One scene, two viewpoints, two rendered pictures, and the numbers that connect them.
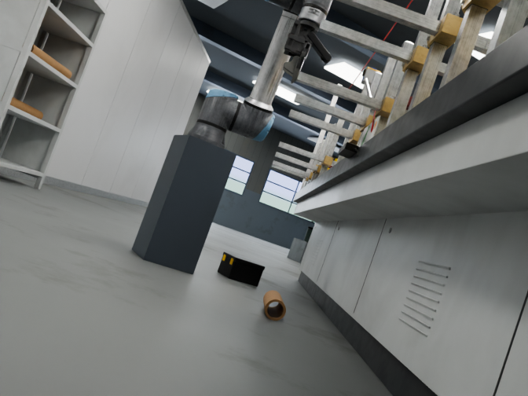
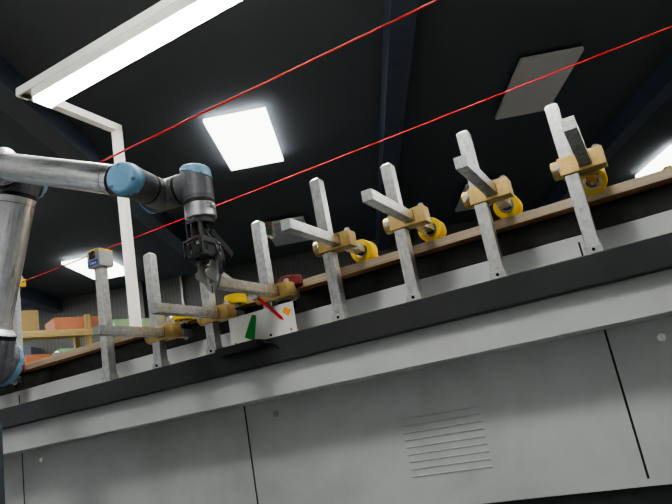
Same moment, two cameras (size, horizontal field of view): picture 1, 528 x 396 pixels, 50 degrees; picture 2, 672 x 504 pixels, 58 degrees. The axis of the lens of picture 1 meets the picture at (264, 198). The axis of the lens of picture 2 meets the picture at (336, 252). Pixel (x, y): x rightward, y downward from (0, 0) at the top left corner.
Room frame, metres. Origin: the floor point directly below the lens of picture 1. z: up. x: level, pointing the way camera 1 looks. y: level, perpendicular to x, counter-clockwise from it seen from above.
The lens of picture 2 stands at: (0.86, 1.38, 0.43)
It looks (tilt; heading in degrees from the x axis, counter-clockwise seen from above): 15 degrees up; 296
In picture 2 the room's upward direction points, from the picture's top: 11 degrees counter-clockwise
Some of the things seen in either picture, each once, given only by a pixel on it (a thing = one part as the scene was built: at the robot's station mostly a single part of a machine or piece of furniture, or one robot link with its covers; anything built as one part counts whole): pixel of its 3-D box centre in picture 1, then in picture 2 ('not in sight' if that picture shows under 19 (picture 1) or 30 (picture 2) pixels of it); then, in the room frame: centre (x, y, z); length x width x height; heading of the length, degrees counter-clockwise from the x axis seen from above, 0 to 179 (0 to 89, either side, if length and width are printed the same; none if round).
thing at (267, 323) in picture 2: (367, 135); (261, 325); (1.98, -0.27, 0.75); 0.26 x 0.01 x 0.10; 0
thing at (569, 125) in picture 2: not in sight; (578, 147); (0.91, -0.17, 0.95); 0.36 x 0.03 x 0.03; 90
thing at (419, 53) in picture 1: (416, 62); (334, 243); (1.68, -0.30, 0.95); 0.13 x 0.06 x 0.05; 0
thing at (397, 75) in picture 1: (386, 105); (267, 289); (1.95, -0.29, 0.87); 0.03 x 0.03 x 0.48; 0
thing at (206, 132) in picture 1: (208, 134); not in sight; (2.71, 0.36, 0.65); 0.19 x 0.19 x 0.10
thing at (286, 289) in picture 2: (386, 110); (274, 293); (1.93, -0.30, 0.85); 0.13 x 0.06 x 0.05; 0
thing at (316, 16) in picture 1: (311, 19); (201, 213); (1.91, 0.06, 1.05); 0.10 x 0.09 x 0.05; 0
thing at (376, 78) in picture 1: (361, 123); (155, 315); (2.45, -0.29, 0.90); 0.03 x 0.03 x 0.48; 0
